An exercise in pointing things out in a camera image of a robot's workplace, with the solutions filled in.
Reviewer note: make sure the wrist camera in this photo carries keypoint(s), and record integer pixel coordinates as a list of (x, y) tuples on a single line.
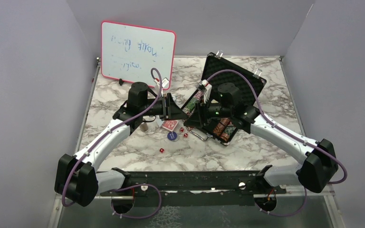
[(205, 87), (163, 83)]

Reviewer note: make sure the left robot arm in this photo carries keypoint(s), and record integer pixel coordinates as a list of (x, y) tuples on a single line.
[(78, 179)]

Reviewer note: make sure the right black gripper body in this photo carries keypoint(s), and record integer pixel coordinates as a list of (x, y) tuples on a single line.
[(206, 111)]

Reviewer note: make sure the blue dealer button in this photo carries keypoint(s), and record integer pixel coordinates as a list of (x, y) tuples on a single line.
[(172, 136)]

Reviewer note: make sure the red playing card deck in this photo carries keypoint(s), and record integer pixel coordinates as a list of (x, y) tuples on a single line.
[(170, 125)]

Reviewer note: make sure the black poker case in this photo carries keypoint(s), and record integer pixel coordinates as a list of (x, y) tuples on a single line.
[(233, 75)]

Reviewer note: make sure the pink framed whiteboard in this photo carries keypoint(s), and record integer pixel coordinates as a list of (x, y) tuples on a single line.
[(129, 52)]

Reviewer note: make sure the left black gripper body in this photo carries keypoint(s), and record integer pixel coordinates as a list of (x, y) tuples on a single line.
[(167, 107)]

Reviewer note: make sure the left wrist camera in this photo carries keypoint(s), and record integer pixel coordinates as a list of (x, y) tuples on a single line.
[(163, 83)]

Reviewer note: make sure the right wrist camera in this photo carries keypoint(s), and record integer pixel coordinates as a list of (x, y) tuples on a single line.
[(205, 87)]

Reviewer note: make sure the black mounting rail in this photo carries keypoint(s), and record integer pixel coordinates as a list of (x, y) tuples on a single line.
[(195, 188)]

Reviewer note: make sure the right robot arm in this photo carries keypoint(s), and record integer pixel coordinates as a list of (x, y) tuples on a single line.
[(315, 160)]

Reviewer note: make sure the brown chip stack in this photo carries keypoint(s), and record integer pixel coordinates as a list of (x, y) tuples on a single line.
[(144, 127)]

